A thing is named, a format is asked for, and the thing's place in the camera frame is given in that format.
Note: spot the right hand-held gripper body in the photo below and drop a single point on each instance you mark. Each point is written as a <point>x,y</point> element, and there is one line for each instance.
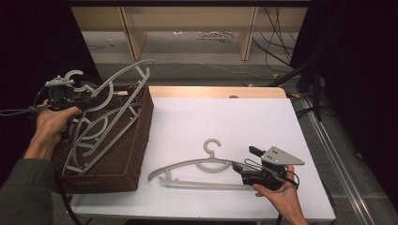
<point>278,157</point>

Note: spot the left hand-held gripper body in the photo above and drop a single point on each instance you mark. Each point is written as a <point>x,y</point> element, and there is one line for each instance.
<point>59,93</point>

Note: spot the grey plastic clothes hanger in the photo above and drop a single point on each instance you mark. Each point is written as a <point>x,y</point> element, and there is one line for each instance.
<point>106,148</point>
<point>125,70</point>
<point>200,185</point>

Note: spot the brown woven basket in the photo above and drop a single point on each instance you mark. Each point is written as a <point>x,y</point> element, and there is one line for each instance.
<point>125,168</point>

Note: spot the person's left hand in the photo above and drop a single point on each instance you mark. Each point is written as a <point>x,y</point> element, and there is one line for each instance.
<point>51,125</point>

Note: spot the person's right hand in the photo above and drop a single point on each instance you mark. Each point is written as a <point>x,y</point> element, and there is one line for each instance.
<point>281,197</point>

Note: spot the black curtain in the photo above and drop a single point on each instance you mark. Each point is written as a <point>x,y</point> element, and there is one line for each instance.
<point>22,47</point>
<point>359,78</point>

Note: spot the black metal stand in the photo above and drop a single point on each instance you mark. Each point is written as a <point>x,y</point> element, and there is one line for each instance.
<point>316,90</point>

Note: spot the white objects on floor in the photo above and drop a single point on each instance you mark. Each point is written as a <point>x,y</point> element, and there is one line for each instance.
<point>215,35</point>

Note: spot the light wooden shelf unit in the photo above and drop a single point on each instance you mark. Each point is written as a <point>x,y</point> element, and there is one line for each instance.
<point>187,18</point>

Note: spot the metal floor rail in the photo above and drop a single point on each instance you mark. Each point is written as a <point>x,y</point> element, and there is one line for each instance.
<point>338,156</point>

